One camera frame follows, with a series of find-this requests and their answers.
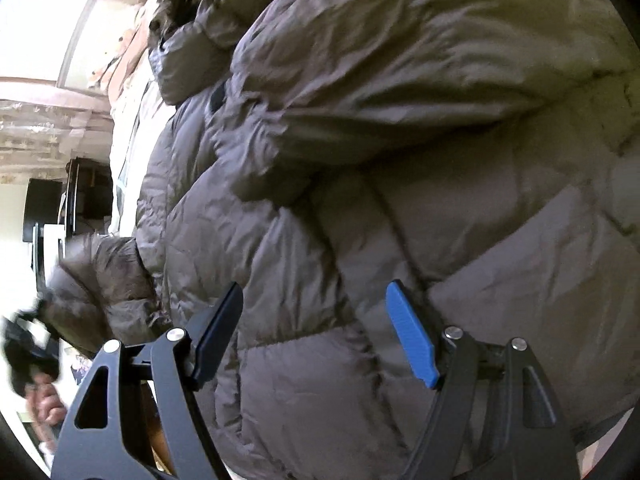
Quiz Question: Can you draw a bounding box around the grey-brown puffer jacket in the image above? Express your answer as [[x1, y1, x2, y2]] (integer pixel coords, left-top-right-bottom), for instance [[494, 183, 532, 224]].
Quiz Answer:
[[40, 0, 640, 480]]

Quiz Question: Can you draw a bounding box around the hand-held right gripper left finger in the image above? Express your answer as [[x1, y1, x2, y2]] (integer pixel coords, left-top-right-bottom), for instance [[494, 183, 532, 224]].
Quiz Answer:
[[50, 282, 244, 480]]

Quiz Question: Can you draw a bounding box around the black desk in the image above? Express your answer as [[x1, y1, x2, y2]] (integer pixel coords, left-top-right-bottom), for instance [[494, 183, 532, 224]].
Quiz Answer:
[[62, 157, 115, 236]]

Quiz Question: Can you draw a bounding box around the pink cartoon cat bed sheet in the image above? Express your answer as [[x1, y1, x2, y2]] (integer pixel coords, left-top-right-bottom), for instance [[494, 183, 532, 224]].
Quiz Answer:
[[109, 57, 177, 241]]

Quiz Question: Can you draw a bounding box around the floral sheer curtain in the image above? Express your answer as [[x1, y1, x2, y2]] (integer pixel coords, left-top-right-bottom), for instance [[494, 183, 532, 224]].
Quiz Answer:
[[0, 77, 112, 183]]

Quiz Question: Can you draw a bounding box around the black computer monitor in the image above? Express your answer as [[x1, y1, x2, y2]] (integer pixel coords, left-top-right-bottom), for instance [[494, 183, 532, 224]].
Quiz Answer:
[[25, 177, 64, 233]]

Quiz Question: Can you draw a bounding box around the white printer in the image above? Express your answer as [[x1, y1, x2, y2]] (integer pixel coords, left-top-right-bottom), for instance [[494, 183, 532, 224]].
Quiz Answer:
[[32, 222, 68, 281]]

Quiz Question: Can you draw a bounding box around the bright window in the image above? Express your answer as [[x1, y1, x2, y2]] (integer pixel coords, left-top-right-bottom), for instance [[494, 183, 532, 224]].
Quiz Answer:
[[0, 0, 101, 91]]

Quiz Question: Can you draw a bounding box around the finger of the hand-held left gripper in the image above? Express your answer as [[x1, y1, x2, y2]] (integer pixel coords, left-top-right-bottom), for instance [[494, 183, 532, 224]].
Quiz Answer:
[[14, 302, 52, 333]]

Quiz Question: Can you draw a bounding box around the person's left hand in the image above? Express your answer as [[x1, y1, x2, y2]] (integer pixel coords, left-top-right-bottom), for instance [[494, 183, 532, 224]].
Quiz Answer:
[[27, 382, 68, 432]]

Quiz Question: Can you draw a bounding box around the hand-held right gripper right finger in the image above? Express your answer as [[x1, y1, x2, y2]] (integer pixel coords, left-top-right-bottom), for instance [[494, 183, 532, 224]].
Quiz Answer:
[[386, 280, 571, 480]]

